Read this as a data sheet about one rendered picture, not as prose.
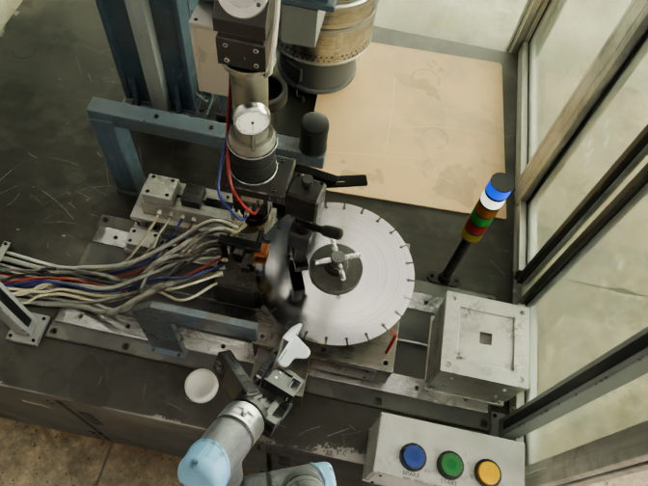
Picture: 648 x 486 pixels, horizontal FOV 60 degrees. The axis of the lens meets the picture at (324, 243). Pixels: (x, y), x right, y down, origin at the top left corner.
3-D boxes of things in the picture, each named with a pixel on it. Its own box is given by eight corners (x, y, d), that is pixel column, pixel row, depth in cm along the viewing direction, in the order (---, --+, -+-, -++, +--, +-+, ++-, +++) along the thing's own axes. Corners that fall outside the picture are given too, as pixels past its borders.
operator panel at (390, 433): (498, 455, 119) (526, 443, 106) (496, 511, 114) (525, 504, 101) (369, 427, 120) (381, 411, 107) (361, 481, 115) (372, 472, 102)
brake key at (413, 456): (423, 448, 105) (425, 447, 104) (420, 472, 103) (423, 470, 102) (402, 445, 105) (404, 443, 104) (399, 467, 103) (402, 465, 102)
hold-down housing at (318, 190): (320, 237, 105) (329, 172, 87) (311, 258, 103) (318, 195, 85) (292, 228, 105) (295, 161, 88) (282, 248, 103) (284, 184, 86)
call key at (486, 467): (497, 465, 105) (500, 463, 103) (496, 488, 103) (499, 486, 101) (475, 460, 105) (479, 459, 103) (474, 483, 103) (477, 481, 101)
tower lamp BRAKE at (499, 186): (508, 184, 108) (514, 175, 105) (508, 202, 105) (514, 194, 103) (485, 179, 108) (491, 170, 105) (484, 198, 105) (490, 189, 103)
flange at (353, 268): (326, 302, 112) (327, 297, 110) (299, 258, 116) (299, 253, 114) (372, 278, 115) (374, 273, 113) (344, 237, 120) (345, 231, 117)
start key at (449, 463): (460, 457, 105) (463, 455, 103) (458, 479, 103) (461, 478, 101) (439, 452, 105) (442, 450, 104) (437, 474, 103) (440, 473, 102)
